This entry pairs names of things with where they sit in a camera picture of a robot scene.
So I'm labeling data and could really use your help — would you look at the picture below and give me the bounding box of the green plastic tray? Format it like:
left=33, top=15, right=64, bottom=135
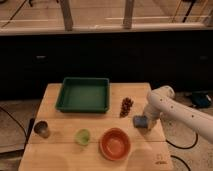
left=55, top=77, right=110, bottom=113

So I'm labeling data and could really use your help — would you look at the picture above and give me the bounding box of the black cable left floor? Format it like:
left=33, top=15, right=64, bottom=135
left=0, top=105, right=28, bottom=145

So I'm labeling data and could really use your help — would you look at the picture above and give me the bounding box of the metal cup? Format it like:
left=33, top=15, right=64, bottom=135
left=34, top=121, right=50, bottom=138

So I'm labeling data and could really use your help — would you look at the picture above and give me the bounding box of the small green cup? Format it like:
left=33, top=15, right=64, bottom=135
left=75, top=129, right=90, bottom=146

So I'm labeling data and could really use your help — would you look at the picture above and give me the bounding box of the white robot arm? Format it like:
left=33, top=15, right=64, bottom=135
left=143, top=86, right=213, bottom=144

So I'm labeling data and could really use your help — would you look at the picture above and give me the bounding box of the dark blue object on floor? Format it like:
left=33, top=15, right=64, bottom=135
left=190, top=93, right=212, bottom=108

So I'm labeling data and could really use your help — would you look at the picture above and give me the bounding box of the blue sponge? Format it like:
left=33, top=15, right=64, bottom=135
left=133, top=116, right=148, bottom=128

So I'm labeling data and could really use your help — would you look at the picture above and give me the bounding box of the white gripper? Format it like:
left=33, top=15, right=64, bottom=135
left=143, top=104, right=161, bottom=130

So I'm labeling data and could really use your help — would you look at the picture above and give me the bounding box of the black cable on floor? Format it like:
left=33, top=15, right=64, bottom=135
left=165, top=132, right=200, bottom=171

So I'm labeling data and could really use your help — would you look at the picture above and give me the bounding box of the orange bowl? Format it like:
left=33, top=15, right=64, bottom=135
left=99, top=128, right=131, bottom=161

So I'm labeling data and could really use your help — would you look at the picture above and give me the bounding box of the bunch of dark grapes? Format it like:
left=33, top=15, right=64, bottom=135
left=120, top=97, right=133, bottom=117

